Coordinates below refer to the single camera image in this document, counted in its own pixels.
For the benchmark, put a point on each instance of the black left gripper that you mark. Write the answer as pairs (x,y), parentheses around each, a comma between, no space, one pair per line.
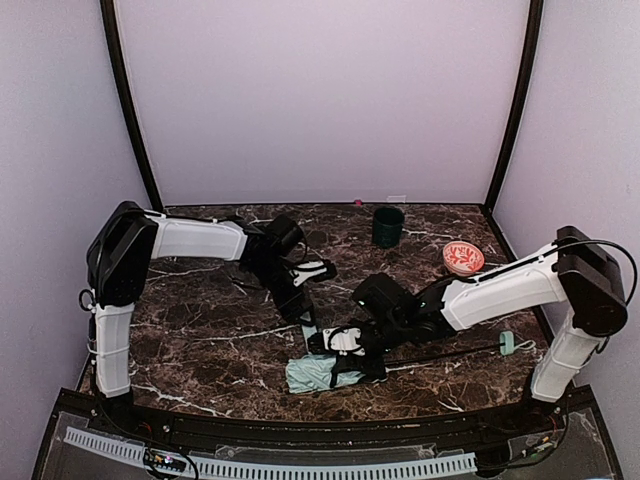
(288,298)

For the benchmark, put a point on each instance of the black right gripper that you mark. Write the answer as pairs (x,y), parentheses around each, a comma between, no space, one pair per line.
(369,347)

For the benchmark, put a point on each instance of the mint green folding umbrella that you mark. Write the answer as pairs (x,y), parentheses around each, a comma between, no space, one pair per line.
(311,373)

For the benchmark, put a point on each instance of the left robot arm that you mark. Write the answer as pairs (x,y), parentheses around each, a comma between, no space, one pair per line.
(119,258)

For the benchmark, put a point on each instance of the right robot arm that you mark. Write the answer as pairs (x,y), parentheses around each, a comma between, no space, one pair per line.
(574,269)

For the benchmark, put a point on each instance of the black cylindrical cup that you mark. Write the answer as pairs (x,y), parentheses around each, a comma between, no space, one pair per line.
(387,227)

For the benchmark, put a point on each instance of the red white patterned bowl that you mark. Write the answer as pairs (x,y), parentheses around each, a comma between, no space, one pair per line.
(463,258)

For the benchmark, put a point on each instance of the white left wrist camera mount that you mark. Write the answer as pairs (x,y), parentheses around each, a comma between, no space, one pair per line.
(315,271)

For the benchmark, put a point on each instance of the grey slotted cable duct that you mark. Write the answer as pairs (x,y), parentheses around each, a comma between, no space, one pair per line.
(244,463)

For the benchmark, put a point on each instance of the black curved front rail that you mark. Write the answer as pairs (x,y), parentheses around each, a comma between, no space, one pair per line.
(484,429)

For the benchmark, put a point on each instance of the left black frame post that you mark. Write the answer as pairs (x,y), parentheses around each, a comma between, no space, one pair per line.
(126,101)

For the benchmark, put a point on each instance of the black frame post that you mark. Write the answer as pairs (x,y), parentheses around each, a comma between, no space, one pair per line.
(521,88)
(126,101)

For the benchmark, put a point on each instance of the right black frame post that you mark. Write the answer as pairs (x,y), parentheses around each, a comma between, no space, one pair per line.
(521,88)

